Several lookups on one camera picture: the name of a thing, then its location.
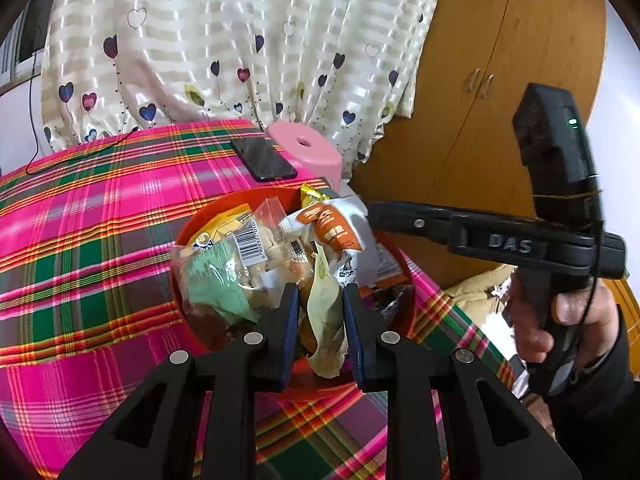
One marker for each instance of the person's right hand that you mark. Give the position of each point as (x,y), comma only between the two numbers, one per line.
(570,310)

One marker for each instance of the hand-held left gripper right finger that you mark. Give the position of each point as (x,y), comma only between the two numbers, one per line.
(352,337)

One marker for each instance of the pale gold snack packet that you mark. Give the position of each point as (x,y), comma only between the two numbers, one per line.
(325,310)

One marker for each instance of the pink plastic stool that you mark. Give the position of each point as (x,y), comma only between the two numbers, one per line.
(315,152)

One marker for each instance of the wooden cabinet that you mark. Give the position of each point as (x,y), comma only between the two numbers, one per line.
(475,60)

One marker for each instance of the black smartphone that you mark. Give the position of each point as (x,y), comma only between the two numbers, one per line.
(262,160)

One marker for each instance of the cream heart print curtain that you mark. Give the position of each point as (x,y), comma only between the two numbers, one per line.
(225,35)

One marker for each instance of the black plum snack packet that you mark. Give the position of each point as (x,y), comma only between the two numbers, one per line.
(392,302)

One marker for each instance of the window frame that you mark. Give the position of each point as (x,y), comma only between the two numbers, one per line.
(20,45)

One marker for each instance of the clear bag with green label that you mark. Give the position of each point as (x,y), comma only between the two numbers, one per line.
(215,275)

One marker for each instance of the large yellow snack packet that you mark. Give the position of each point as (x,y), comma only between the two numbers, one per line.
(225,222)

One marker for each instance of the beige padded cloth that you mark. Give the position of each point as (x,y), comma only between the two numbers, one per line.
(480,290)

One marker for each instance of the red woven plastic basket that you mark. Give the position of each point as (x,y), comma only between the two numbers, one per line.
(197,222)

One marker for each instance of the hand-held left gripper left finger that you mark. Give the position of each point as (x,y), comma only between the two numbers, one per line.
(289,332)

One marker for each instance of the white orange snack packet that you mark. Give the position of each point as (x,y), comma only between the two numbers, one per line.
(330,230)

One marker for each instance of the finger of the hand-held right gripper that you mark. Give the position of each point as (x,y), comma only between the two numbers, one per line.
(410,222)
(336,187)

